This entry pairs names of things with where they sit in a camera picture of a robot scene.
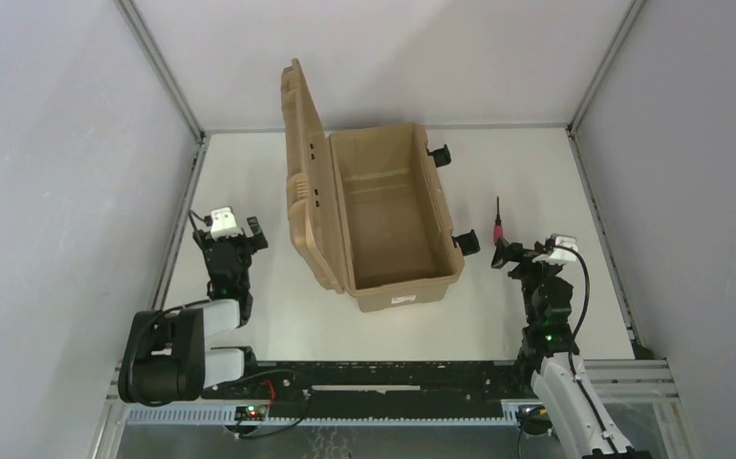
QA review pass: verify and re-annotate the tan bin lid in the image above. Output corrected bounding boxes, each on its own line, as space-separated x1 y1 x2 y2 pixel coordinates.
280 58 346 294

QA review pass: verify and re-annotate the aluminium frame rail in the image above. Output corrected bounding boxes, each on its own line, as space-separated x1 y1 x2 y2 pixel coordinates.
115 0 208 310

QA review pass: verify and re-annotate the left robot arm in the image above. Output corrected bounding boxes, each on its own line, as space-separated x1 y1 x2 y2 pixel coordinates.
117 207 269 407

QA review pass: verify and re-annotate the tan plastic bin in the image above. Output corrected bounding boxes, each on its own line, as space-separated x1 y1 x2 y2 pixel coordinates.
329 122 465 313

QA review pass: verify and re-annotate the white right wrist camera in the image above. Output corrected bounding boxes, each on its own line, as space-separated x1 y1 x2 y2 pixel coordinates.
532 234 579 266

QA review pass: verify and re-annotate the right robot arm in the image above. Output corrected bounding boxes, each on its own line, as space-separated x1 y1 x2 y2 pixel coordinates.
490 234 652 458

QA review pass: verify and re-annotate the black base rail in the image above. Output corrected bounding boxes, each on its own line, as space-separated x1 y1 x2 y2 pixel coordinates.
201 361 534 421

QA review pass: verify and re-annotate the red handled screwdriver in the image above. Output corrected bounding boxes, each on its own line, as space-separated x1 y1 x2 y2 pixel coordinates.
492 196 504 244

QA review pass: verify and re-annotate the black lower bin latch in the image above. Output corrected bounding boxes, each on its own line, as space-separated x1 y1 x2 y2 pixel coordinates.
452 229 481 257

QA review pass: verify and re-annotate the black bin latch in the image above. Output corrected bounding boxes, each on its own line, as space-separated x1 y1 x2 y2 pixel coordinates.
452 229 481 257
427 144 452 167

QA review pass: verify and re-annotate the small electronics board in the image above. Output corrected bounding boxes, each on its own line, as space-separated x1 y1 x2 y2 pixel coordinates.
234 405 269 424

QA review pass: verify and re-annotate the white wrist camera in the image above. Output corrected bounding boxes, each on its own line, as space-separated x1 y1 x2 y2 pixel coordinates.
532 234 579 266
209 207 242 240

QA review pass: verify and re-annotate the black camera cable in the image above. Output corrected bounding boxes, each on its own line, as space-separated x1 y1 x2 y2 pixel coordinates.
552 245 617 445

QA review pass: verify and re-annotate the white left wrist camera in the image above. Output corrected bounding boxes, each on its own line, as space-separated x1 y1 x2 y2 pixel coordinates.
209 207 242 240

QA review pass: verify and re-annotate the black upper bin latch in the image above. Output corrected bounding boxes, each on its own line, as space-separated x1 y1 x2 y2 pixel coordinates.
427 144 452 167

